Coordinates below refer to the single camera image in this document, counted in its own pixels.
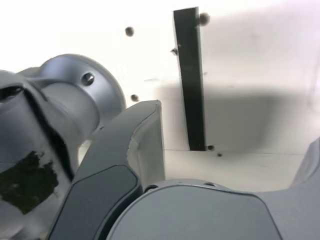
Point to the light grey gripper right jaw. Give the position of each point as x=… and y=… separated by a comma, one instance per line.
x=200, y=215

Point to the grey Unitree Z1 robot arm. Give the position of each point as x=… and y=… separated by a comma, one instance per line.
x=70, y=100

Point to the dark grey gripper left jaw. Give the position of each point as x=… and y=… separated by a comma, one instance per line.
x=105, y=175

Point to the black tape strip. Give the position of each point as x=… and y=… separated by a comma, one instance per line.
x=191, y=80

